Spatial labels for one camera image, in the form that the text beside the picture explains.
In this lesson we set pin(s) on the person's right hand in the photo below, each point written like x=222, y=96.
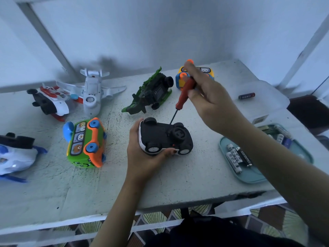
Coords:
x=218, y=108

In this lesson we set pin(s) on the person's left hand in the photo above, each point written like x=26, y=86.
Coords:
x=141, y=164

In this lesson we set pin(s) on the black red battery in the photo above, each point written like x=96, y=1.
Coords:
x=246, y=95

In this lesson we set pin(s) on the black white toy car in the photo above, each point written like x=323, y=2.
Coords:
x=164, y=136

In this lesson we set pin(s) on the red screwdriver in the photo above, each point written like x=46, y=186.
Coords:
x=183, y=95

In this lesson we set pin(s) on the yellow orange toy car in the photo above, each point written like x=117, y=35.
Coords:
x=205, y=72

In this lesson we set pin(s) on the pile of batteries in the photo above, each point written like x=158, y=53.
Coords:
x=235, y=157

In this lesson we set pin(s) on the clear plastic container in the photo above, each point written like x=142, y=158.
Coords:
x=270, y=103

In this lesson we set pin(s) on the green orange toy car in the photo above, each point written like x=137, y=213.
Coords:
x=85, y=144

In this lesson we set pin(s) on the dark green toy helicopter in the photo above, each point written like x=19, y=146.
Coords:
x=151, y=92

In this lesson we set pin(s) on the teal container lid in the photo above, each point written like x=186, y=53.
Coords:
x=249, y=176

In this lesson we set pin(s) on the white toy airplane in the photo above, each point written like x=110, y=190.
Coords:
x=91, y=92

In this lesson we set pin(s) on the dark brown storage box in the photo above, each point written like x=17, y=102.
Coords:
x=311, y=110

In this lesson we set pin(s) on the red white toy vehicle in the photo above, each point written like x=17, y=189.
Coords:
x=51, y=103

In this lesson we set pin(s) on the grey storage box lid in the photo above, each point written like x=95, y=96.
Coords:
x=324, y=142

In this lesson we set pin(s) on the white blue toy vehicle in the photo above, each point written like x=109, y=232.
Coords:
x=15, y=157

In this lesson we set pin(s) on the person's right forearm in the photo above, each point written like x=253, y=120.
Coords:
x=288, y=172

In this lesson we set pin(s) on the person's left forearm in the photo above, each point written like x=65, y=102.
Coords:
x=118, y=216

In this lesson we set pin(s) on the person's dark trousers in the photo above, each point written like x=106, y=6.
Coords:
x=221, y=234

